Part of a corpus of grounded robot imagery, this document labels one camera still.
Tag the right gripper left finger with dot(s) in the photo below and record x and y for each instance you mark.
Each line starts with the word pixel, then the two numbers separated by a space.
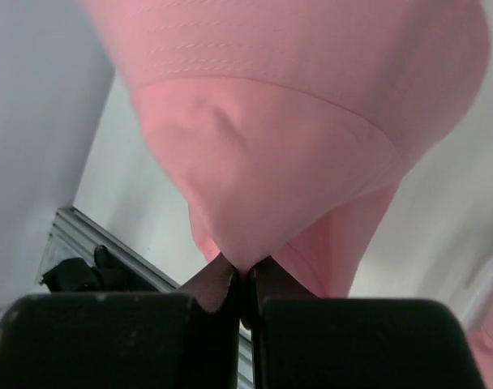
pixel 44 343

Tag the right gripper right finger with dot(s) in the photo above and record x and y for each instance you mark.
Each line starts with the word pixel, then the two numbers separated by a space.
pixel 302 341

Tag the pink bucket hat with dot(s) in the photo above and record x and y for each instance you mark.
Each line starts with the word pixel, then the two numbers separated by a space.
pixel 288 125

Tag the white plastic basket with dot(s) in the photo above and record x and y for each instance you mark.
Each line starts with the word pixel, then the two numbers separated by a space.
pixel 476 297

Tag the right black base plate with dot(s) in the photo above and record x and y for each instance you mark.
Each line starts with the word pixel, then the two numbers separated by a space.
pixel 76 275

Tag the aluminium mounting rail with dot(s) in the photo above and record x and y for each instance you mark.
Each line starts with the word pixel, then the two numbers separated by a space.
pixel 155 330

